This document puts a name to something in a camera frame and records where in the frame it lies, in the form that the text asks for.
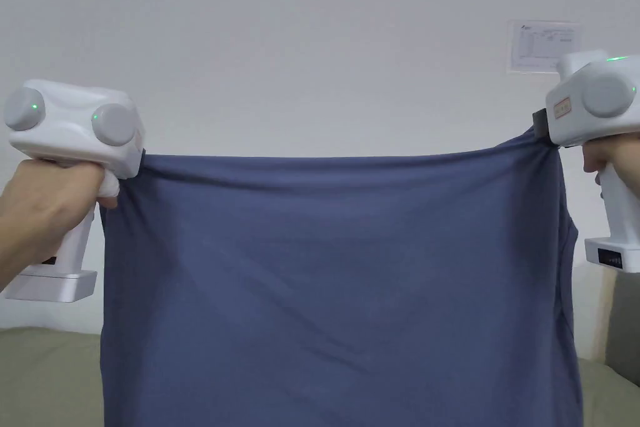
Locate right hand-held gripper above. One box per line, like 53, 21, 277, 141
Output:
532, 50, 640, 274

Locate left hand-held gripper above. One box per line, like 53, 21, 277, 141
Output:
1, 79, 147, 303

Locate dark blue shirt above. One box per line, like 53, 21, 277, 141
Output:
97, 128, 584, 427

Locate person's right hand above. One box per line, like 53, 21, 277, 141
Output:
581, 128, 640, 189

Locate person's left hand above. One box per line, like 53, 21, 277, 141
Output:
0, 156, 120, 293

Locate white paper notice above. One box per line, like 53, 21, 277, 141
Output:
507, 19, 583, 75

